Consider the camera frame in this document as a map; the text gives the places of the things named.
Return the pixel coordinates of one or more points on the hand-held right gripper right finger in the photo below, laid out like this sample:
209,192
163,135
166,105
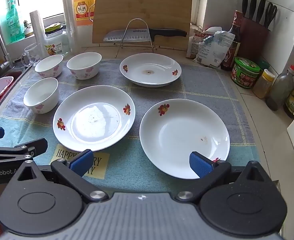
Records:
199,165

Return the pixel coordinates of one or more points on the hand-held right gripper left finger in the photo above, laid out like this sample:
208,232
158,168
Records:
82,162

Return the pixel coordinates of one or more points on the white floral plate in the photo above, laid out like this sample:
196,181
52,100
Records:
179,132
150,65

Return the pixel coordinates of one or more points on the stack of white plates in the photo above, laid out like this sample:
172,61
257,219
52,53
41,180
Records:
94,120

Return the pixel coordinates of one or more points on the white pink floral bowl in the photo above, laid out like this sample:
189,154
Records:
49,63
40,95
84,62

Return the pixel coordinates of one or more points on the stainless steel sink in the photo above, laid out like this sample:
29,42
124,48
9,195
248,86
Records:
19,78

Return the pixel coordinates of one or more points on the grey blue checked towel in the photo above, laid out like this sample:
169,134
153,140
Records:
137,97

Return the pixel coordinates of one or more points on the metal faucet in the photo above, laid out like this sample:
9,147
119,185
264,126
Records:
2,47

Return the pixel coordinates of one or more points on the clear glass mug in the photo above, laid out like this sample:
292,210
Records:
33,53

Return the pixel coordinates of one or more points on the green lidded sauce jar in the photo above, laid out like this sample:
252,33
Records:
244,75

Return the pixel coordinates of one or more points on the yellow lidded spice bottle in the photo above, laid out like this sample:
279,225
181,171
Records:
263,85

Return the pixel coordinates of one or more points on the green lidded glass jar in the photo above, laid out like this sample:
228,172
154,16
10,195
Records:
54,45

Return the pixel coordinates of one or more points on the green soap pump bottle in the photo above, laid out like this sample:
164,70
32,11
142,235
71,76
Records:
14,27

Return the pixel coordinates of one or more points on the clear bottle red cap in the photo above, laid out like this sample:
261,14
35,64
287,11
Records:
279,90

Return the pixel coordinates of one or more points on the small potted plant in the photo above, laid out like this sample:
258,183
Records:
28,28

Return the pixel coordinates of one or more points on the large white printed packet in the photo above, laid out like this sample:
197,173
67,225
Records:
212,52

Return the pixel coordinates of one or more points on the dark soy sauce bottle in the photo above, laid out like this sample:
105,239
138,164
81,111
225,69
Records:
233,52

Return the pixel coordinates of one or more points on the small white printed packet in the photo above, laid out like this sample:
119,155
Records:
193,47

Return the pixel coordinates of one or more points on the green capped bottle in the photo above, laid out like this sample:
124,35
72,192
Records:
264,65

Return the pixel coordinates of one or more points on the silver binder clip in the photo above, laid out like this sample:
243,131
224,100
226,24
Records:
199,30

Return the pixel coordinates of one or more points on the white plastic tray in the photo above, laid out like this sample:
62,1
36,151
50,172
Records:
213,29

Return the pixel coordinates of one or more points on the dark brown knife block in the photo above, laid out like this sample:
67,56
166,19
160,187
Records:
254,40

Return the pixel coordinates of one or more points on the bamboo cutting board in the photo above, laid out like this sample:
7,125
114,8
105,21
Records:
142,7

